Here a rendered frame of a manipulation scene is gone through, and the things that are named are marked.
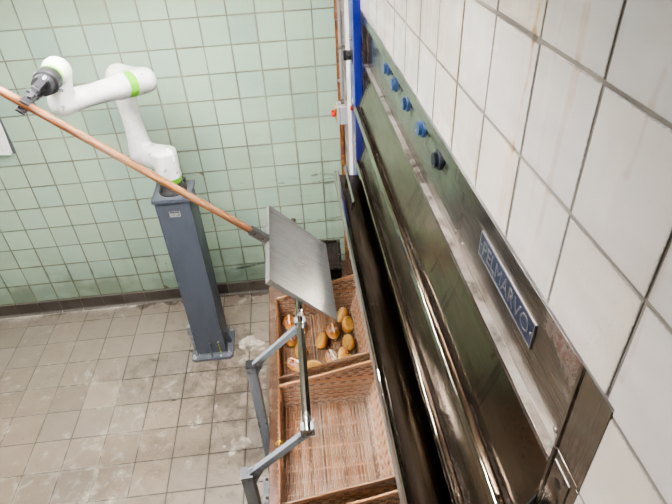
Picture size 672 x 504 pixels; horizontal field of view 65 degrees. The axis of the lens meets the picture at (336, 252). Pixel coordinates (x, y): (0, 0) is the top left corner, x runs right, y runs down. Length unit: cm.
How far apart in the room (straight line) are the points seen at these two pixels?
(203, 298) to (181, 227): 52
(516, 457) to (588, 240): 45
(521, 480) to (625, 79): 63
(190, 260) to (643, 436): 274
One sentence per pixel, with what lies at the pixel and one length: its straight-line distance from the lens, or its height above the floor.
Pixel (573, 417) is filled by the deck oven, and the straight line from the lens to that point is 75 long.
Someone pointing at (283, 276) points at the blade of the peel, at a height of 123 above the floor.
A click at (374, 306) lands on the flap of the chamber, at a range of 175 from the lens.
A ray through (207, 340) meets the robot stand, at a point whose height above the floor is 14.
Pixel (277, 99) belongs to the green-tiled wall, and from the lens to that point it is 329.
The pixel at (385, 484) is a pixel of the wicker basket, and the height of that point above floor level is 79.
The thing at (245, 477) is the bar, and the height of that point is 95.
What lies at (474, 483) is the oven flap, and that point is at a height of 152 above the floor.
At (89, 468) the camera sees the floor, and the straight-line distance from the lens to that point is 337.
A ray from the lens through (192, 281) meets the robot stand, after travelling 322.
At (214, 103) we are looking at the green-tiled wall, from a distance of 332.
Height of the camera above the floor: 259
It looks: 37 degrees down
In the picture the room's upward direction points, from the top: 3 degrees counter-clockwise
